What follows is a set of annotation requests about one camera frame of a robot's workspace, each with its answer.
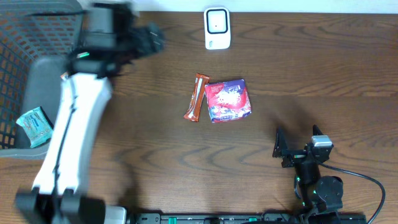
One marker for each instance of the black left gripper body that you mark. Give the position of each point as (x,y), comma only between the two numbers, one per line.
(150,38)

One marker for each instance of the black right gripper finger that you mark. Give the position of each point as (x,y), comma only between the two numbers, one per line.
(280,147)
(316,130)

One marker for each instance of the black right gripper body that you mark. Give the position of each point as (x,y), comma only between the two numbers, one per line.
(295,157)

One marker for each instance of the red purple snack bag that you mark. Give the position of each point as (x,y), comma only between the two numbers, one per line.
(228,101)

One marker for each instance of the orange chocolate bar wrapper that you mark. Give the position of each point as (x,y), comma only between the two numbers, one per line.
(193,112)

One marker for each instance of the teal snack packet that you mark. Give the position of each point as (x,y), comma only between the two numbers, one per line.
(36,126)

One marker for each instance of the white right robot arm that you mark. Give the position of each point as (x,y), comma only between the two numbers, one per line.
(320,194)

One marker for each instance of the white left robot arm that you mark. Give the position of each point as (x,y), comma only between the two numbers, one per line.
(58,194)

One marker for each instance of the white barcode scanner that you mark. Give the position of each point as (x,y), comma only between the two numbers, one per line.
(217,28)

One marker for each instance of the grey plastic mesh basket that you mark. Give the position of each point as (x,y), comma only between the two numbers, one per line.
(36,36)

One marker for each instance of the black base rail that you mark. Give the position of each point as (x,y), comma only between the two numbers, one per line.
(248,218)

